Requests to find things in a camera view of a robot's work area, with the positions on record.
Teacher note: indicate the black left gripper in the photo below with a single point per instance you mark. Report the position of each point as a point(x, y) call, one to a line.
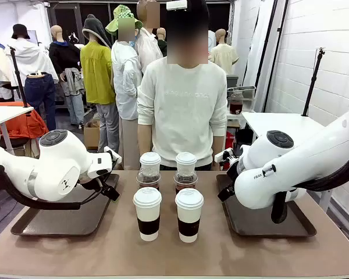
point(111, 193)

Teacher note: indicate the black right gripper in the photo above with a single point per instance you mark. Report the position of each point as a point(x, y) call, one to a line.
point(231, 174)

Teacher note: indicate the clear plastic iced coffee cup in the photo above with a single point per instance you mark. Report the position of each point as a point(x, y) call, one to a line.
point(185, 181)
point(148, 180)

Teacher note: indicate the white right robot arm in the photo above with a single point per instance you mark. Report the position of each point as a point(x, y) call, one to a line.
point(279, 174)

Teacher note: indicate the person's left forearm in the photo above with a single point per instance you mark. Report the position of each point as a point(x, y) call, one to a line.
point(218, 145)

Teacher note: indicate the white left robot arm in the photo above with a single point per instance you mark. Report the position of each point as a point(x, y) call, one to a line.
point(55, 162)

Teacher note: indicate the person's right forearm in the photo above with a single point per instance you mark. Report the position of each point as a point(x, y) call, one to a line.
point(145, 139)

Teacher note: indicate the dark brown serving tray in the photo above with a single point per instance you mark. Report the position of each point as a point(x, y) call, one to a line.
point(75, 215)
point(264, 223)

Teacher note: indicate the person's left hand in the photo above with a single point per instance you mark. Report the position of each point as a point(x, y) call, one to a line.
point(215, 166)

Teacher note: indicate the cardboard box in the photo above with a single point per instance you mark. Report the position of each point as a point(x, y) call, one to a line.
point(91, 135)

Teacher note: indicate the large white table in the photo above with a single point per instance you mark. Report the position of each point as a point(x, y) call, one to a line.
point(279, 125)

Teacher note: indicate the glass jar with dark liquid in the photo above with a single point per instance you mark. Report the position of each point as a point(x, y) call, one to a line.
point(236, 104)

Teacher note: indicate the person in white sweater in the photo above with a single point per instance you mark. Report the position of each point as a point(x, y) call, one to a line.
point(180, 116)

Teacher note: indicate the orange cloth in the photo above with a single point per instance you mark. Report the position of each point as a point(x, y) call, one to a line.
point(26, 125)

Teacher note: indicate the mannequin with green checked hat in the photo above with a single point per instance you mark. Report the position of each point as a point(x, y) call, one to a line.
point(126, 81)

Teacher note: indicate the mannequin in cream shirt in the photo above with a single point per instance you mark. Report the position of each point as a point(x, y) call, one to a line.
point(224, 56)

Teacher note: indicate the mannequin in yellow-green top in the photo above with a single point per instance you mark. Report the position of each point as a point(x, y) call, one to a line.
point(97, 75)

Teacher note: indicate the black tripod on white table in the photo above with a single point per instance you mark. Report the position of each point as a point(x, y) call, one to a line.
point(312, 84)

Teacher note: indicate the small white table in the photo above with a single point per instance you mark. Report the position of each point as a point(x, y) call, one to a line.
point(5, 112)

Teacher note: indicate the mannequin in black sweater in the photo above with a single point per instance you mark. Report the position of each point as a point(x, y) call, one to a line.
point(65, 58)

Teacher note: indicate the black tripod by mannequins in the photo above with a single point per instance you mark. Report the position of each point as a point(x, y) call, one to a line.
point(19, 78)

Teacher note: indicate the mannequin in dark green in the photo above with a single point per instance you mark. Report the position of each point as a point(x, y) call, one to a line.
point(162, 43)

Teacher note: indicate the tall mannequin in white shirt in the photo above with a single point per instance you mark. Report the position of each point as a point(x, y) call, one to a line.
point(148, 49)

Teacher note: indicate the mannequin with black hat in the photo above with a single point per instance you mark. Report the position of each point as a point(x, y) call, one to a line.
point(32, 64)

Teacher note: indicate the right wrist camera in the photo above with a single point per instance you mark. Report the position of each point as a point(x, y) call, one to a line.
point(222, 156)

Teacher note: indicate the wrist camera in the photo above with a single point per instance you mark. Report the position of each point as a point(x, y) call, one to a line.
point(113, 155)
point(222, 156)

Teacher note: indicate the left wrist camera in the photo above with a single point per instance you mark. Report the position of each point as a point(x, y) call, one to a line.
point(113, 155)

